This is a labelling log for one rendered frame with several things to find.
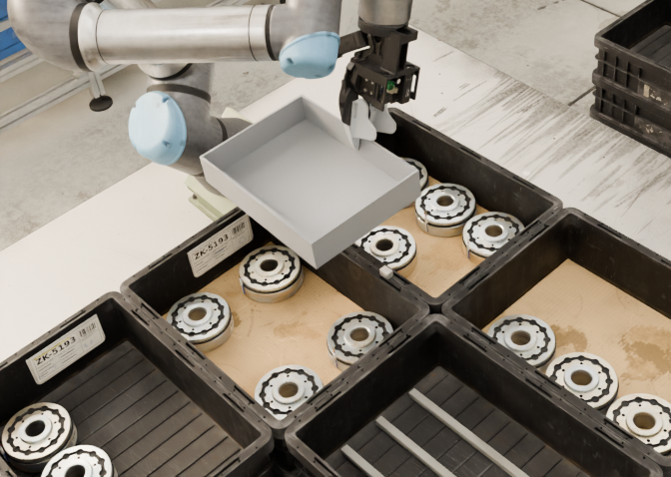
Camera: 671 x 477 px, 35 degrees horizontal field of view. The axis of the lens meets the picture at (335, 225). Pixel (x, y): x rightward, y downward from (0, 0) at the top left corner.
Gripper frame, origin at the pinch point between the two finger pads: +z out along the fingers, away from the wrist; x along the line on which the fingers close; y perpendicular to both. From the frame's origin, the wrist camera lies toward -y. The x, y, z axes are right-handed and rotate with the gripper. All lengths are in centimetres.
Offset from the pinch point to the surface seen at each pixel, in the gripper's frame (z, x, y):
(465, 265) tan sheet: 21.4, 14.6, 13.9
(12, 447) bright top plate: 39, -54, -10
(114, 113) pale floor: 91, 75, -176
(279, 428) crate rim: 24.8, -32.2, 21.1
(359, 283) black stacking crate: 20.9, -3.8, 7.6
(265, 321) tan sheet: 29.9, -13.9, -2.4
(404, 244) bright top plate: 19.9, 8.9, 5.2
